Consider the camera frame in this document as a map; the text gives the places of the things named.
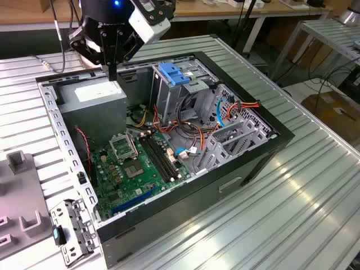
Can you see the grey metal drive cage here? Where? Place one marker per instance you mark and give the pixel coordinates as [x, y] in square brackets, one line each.
[166, 98]

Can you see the black tripod stand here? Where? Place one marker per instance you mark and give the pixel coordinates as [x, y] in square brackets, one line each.
[247, 17]

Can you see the grey parts rack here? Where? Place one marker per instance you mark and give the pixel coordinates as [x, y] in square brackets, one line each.
[19, 194]

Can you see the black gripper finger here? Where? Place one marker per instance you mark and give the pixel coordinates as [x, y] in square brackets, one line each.
[84, 45]
[132, 47]

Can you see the grey power supply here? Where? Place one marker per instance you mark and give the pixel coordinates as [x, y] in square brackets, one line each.
[92, 118]

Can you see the grey metal disk bay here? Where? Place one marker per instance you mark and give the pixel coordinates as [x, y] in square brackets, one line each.
[260, 132]

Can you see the green motherboard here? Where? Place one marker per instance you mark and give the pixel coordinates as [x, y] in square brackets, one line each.
[146, 184]

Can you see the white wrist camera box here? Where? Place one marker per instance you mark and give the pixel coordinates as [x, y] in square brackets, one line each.
[147, 26]

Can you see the blue expansion slot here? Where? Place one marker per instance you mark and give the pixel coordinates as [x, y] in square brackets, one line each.
[132, 201]

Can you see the metal slat side table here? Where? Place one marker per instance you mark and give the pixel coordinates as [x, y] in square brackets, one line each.
[332, 33]

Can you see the wooden desk white frame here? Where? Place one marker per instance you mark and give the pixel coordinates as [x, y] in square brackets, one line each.
[22, 15]

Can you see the metal locking lever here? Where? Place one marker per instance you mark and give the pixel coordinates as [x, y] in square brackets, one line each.
[132, 143]

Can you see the black round device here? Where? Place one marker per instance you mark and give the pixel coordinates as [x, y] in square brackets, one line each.
[316, 2]

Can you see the CPU socket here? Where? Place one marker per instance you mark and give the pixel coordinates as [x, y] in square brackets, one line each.
[133, 168]

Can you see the metal slot bracket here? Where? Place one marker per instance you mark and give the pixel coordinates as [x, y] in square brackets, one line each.
[81, 225]

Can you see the brown cardboard box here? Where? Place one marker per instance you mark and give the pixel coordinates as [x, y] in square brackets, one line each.
[334, 109]
[46, 5]
[312, 50]

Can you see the black RAM slot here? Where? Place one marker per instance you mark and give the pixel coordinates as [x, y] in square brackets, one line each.
[156, 160]
[163, 157]

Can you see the small white box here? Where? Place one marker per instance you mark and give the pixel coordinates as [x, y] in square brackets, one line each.
[234, 3]

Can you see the black PC case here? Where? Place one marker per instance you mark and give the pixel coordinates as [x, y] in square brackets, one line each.
[182, 208]

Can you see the blue plastic drive latch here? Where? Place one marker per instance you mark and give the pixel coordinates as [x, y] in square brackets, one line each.
[171, 73]

